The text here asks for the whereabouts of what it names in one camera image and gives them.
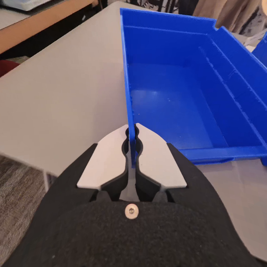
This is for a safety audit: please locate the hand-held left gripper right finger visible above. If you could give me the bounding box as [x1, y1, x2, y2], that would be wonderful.
[134, 123, 187, 202]

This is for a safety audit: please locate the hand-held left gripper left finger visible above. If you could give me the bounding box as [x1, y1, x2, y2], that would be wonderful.
[77, 124, 129, 202]

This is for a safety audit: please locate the white printed box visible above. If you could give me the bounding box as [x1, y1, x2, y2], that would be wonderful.
[44, 171, 58, 192]

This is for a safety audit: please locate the blue plastic bin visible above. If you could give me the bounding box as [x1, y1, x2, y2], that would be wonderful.
[251, 31, 267, 68]
[120, 8, 267, 167]

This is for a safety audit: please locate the grey tray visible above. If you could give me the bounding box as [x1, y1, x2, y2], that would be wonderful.
[0, 0, 49, 12]

